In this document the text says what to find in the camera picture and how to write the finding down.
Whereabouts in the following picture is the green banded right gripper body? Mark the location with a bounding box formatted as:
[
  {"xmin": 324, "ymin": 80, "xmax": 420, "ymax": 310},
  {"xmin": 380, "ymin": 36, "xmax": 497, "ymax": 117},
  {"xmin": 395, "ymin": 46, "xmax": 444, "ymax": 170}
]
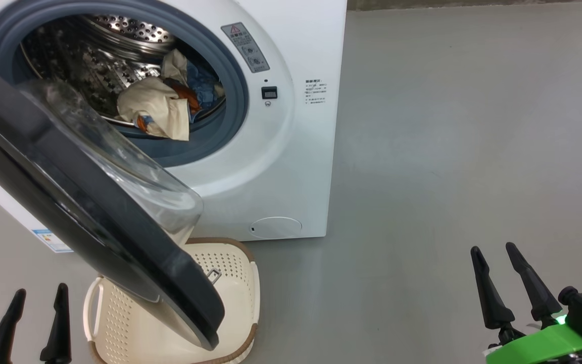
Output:
[{"xmin": 486, "ymin": 316, "xmax": 582, "ymax": 364}]

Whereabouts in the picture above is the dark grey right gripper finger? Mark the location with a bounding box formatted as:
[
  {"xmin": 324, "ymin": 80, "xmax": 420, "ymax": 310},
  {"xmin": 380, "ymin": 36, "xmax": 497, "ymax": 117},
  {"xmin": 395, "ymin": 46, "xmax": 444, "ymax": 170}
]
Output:
[
  {"xmin": 505, "ymin": 242, "xmax": 563, "ymax": 322},
  {"xmin": 470, "ymin": 246, "xmax": 515, "ymax": 330}
]

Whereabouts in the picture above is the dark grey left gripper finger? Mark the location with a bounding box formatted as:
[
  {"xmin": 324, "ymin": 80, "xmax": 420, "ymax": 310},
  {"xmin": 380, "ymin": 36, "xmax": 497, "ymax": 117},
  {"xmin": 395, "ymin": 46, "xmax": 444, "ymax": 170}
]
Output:
[
  {"xmin": 0, "ymin": 288, "xmax": 26, "ymax": 364},
  {"xmin": 40, "ymin": 283, "xmax": 72, "ymax": 364}
]

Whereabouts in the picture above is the dark round glass washer door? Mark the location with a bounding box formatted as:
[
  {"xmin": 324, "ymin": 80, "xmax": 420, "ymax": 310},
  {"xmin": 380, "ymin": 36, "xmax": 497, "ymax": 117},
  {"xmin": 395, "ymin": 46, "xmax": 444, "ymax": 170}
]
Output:
[{"xmin": 0, "ymin": 53, "xmax": 226, "ymax": 352}]

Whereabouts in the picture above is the cream orange cartoon garment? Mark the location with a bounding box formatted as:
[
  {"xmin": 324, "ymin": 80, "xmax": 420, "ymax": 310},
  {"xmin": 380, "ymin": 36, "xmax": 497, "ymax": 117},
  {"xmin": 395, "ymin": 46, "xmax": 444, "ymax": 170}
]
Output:
[{"xmin": 117, "ymin": 49, "xmax": 202, "ymax": 141}]

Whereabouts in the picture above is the blue printed garment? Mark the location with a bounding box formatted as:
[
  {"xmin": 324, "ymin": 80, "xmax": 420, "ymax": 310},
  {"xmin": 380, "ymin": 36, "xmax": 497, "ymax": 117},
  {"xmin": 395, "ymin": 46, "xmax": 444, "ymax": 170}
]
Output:
[{"xmin": 186, "ymin": 61, "xmax": 225, "ymax": 116}]

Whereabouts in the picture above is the white front-load washing machine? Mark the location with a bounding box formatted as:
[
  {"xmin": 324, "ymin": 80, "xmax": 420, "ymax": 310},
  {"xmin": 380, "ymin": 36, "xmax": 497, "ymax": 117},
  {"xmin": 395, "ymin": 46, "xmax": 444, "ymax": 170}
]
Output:
[{"xmin": 0, "ymin": 0, "xmax": 348, "ymax": 253}]

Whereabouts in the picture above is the stainless steel washing machine drum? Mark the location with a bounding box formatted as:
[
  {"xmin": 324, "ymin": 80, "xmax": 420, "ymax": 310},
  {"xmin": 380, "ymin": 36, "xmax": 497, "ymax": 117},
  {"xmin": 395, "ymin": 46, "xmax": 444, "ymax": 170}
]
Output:
[{"xmin": 21, "ymin": 14, "xmax": 226, "ymax": 127}]

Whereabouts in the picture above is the blue energy label sticker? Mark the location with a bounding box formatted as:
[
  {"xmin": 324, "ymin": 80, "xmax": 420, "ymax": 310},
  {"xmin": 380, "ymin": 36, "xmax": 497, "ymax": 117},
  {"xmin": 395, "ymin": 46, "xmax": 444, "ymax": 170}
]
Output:
[{"xmin": 32, "ymin": 229, "xmax": 73, "ymax": 253}]

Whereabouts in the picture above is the cream perforated laundry basket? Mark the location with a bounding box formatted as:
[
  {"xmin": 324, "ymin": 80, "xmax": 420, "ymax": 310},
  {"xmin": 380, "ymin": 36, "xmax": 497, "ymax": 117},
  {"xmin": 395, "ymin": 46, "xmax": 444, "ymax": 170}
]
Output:
[{"xmin": 83, "ymin": 238, "xmax": 261, "ymax": 364}]

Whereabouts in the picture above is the round white filter cover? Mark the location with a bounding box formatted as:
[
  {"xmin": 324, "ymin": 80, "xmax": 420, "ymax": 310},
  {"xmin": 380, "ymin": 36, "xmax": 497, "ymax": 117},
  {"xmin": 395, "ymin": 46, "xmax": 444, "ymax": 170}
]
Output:
[{"xmin": 249, "ymin": 217, "xmax": 303, "ymax": 240}]

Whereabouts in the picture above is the grey warning sticker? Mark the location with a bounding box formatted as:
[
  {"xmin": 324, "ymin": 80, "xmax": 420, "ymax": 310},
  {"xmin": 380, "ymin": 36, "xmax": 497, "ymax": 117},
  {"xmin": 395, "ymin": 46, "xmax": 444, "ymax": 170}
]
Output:
[{"xmin": 221, "ymin": 22, "xmax": 270, "ymax": 73}]

